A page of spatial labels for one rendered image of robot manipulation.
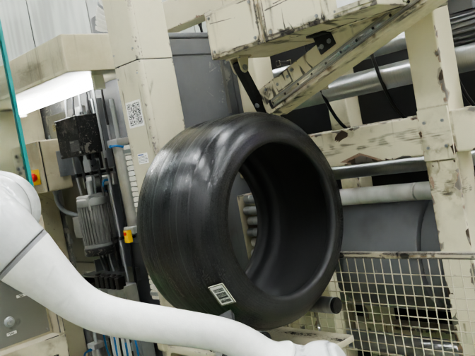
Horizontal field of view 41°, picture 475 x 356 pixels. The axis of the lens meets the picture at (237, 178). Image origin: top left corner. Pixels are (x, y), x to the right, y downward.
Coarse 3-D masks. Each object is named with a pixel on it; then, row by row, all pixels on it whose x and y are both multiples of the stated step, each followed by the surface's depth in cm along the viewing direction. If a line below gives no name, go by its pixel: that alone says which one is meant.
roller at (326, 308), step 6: (318, 300) 171; (324, 300) 169; (330, 300) 168; (336, 300) 168; (318, 306) 170; (324, 306) 169; (330, 306) 167; (336, 306) 168; (324, 312) 170; (330, 312) 168; (336, 312) 168
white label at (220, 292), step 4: (220, 284) 142; (212, 288) 143; (216, 288) 143; (220, 288) 143; (224, 288) 143; (212, 292) 144; (216, 292) 144; (220, 292) 144; (224, 292) 143; (228, 292) 143; (216, 296) 144; (220, 296) 144; (224, 296) 144; (228, 296) 144; (220, 300) 145; (224, 300) 145; (228, 300) 144; (232, 300) 144; (224, 304) 145
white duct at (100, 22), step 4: (100, 0) 233; (100, 4) 233; (100, 8) 234; (96, 12) 237; (100, 12) 234; (96, 16) 237; (100, 16) 235; (104, 16) 234; (96, 20) 237; (100, 20) 236; (104, 20) 235; (96, 24) 237; (100, 24) 236; (104, 24) 236; (96, 28) 238; (100, 28) 237; (104, 28) 236
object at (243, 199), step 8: (240, 200) 214; (248, 200) 213; (240, 208) 214; (248, 208) 212; (240, 216) 215; (248, 216) 216; (256, 216) 213; (248, 224) 215; (256, 224) 213; (248, 232) 214; (256, 232) 211; (248, 240) 215; (248, 248) 215; (248, 256) 215
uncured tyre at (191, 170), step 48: (192, 144) 152; (240, 144) 150; (288, 144) 162; (144, 192) 156; (192, 192) 143; (288, 192) 190; (336, 192) 173; (144, 240) 154; (192, 240) 142; (288, 240) 191; (336, 240) 171; (192, 288) 147; (240, 288) 146; (288, 288) 179
